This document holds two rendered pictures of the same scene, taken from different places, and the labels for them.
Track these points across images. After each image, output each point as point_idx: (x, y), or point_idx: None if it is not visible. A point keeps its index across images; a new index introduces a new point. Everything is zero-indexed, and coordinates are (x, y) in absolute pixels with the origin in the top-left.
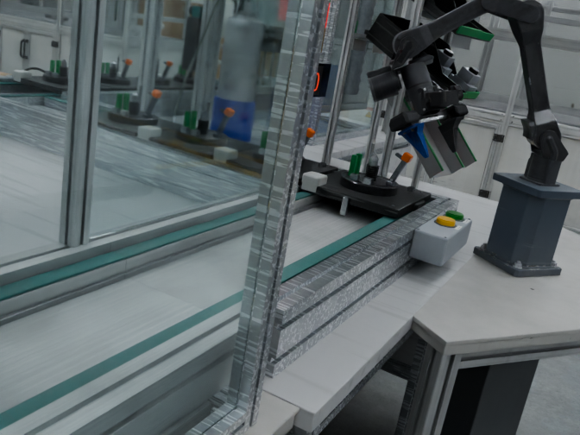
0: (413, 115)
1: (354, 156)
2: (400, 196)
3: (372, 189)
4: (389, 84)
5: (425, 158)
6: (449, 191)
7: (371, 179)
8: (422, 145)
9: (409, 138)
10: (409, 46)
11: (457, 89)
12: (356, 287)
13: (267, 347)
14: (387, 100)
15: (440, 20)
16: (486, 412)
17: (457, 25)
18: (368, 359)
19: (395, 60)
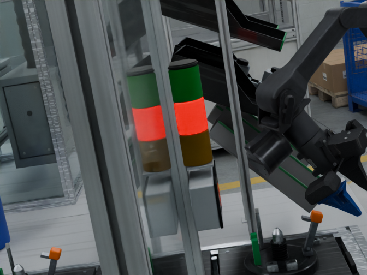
0: (335, 178)
1: (255, 242)
2: (323, 261)
3: (302, 273)
4: (281, 150)
5: (296, 193)
6: (267, 192)
7: (296, 263)
8: (352, 204)
9: (331, 202)
10: (292, 101)
11: (357, 126)
12: None
13: None
14: (222, 147)
15: (307, 58)
16: None
17: (325, 55)
18: None
19: (282, 123)
